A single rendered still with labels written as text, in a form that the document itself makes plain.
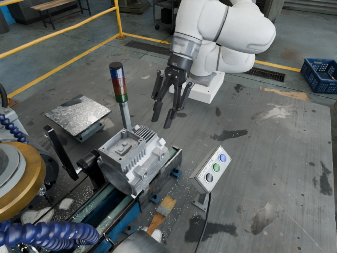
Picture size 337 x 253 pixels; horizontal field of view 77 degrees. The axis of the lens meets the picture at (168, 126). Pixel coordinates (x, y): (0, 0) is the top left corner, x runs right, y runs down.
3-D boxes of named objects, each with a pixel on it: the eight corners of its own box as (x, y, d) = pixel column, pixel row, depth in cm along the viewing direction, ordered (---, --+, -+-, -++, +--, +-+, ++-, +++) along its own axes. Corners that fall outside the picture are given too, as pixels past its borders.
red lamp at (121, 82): (119, 89, 98) (117, 80, 94) (110, 84, 100) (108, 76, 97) (128, 83, 101) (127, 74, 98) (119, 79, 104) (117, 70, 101)
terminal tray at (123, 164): (124, 177, 69) (121, 163, 64) (102, 161, 74) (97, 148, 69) (148, 153, 76) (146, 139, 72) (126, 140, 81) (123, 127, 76)
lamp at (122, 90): (120, 97, 101) (119, 89, 98) (111, 92, 103) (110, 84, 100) (129, 91, 104) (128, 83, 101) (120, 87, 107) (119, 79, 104)
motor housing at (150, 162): (139, 206, 78) (133, 177, 65) (103, 180, 86) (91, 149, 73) (170, 168, 90) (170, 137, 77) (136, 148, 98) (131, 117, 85)
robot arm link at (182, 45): (194, 37, 59) (187, 58, 61) (206, 43, 67) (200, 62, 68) (168, 29, 63) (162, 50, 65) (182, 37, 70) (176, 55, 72)
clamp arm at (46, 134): (73, 182, 77) (45, 133, 59) (68, 178, 78) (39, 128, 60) (81, 176, 79) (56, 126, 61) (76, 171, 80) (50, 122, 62)
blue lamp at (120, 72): (117, 80, 94) (115, 71, 91) (108, 76, 97) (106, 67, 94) (127, 74, 98) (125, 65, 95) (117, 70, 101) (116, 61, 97)
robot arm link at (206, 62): (191, 64, 154) (193, 32, 139) (217, 66, 151) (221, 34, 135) (187, 75, 143) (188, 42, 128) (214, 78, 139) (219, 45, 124)
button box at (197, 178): (199, 194, 73) (210, 194, 68) (187, 178, 72) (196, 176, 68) (222, 161, 83) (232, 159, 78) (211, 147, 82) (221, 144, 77)
